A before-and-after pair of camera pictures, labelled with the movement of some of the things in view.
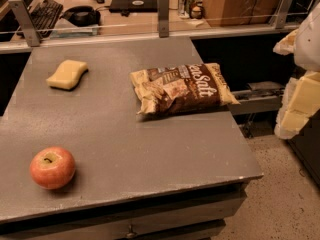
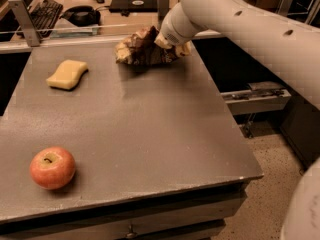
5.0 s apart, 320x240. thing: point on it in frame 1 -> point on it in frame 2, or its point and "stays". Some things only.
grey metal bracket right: [284, 7] stays
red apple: [52, 168] stays
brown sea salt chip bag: [183, 88] -> [142, 48]
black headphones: [82, 16] stays
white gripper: [309, 42] -> [175, 31]
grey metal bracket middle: [163, 11] stays
